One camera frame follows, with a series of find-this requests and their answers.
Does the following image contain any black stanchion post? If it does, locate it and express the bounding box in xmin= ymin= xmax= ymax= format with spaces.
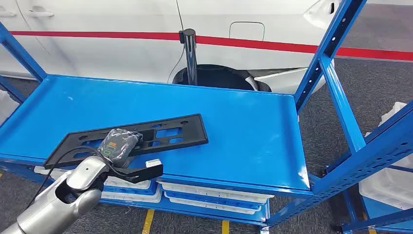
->
xmin=178 ymin=28 xmax=198 ymax=86

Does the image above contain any black car tyre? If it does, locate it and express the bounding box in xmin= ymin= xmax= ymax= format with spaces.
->
xmin=171 ymin=64 xmax=272 ymax=93

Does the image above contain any black plastic plate frame part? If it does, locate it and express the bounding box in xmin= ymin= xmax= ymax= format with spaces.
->
xmin=43 ymin=114 xmax=209 ymax=170

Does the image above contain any red barrier belt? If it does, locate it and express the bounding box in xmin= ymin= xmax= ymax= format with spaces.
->
xmin=9 ymin=30 xmax=181 ymax=41
xmin=195 ymin=35 xmax=413 ymax=61

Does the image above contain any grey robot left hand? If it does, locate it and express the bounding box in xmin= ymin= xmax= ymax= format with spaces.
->
xmin=98 ymin=128 xmax=144 ymax=168

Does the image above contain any blue metal shelf rack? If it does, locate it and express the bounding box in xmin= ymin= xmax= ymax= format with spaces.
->
xmin=0 ymin=0 xmax=413 ymax=234
xmin=326 ymin=100 xmax=413 ymax=234

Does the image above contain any white car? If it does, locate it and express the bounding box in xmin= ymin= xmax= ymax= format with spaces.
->
xmin=0 ymin=0 xmax=343 ymax=95

